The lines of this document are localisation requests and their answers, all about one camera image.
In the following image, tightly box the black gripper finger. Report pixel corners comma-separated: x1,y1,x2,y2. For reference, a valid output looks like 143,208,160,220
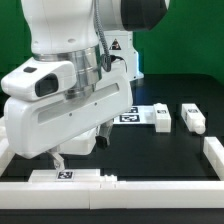
96,120,113,149
48,151,65,171

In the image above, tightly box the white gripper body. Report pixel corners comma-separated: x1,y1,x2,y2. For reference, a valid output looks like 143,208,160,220
4,65,132,159

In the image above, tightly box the white desk tabletop tray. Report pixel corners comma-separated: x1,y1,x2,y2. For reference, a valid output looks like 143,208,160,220
0,117,96,156

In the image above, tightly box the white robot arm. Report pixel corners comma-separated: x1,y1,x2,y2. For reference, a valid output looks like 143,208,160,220
1,0,170,169

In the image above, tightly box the white marker base plate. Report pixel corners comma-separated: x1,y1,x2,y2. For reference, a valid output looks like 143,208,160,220
114,106,163,125

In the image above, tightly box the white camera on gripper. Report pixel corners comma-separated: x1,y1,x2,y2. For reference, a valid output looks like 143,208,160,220
1,58,77,101

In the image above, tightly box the white L-shaped fence wall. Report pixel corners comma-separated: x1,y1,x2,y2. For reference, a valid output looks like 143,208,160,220
0,116,224,211

